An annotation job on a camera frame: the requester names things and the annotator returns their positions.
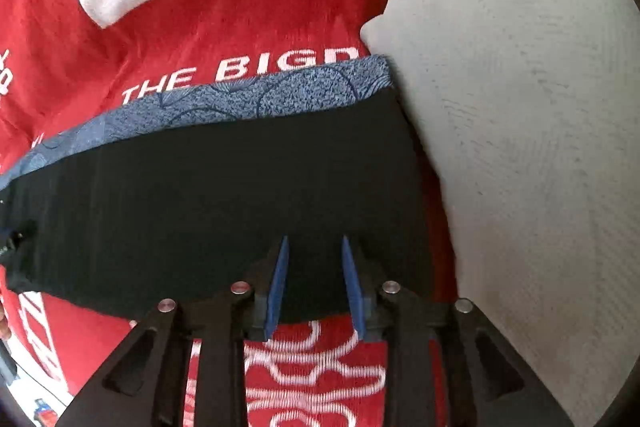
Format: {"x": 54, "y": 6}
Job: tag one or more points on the black pants blue patterned waistband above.
{"x": 200, "y": 207}

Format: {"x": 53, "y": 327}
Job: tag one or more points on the white pillow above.
{"x": 525, "y": 107}

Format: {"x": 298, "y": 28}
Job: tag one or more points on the red printed blanket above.
{"x": 225, "y": 12}

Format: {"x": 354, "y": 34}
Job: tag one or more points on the blue and red package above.
{"x": 42, "y": 411}

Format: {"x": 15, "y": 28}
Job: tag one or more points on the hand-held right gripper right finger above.
{"x": 353, "y": 282}

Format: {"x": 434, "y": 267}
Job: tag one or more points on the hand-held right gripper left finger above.
{"x": 278, "y": 277}

